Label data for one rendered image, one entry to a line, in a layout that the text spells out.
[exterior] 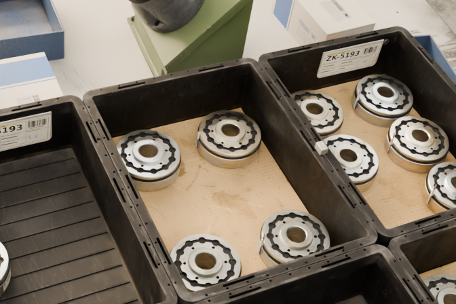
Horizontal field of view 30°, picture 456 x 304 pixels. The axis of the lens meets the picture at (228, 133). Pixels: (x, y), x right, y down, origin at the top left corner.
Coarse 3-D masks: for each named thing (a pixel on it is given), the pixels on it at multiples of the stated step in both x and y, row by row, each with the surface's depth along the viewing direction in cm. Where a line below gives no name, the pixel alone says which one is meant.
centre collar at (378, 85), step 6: (378, 84) 149; (384, 84) 149; (390, 84) 149; (372, 90) 148; (390, 90) 149; (396, 90) 149; (378, 96) 147; (396, 96) 147; (384, 102) 147; (390, 102) 147
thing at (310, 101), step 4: (304, 100) 143; (308, 100) 144; (312, 100) 144; (316, 100) 144; (320, 100) 144; (304, 104) 143; (308, 104) 144; (316, 104) 144; (320, 104) 143; (324, 104) 143; (304, 108) 142; (324, 108) 143; (304, 112) 141; (308, 112) 142; (324, 112) 142; (308, 116) 141; (312, 116) 141; (316, 116) 141; (320, 116) 141; (324, 116) 141; (316, 120) 141
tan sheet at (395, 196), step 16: (336, 96) 151; (352, 112) 149; (416, 112) 151; (352, 128) 146; (368, 128) 146; (384, 128) 147; (368, 144) 144; (384, 160) 141; (448, 160) 143; (384, 176) 139; (400, 176) 139; (416, 176) 140; (368, 192) 136; (384, 192) 136; (400, 192) 137; (416, 192) 137; (384, 208) 134; (400, 208) 134; (416, 208) 135; (384, 224) 132; (400, 224) 132
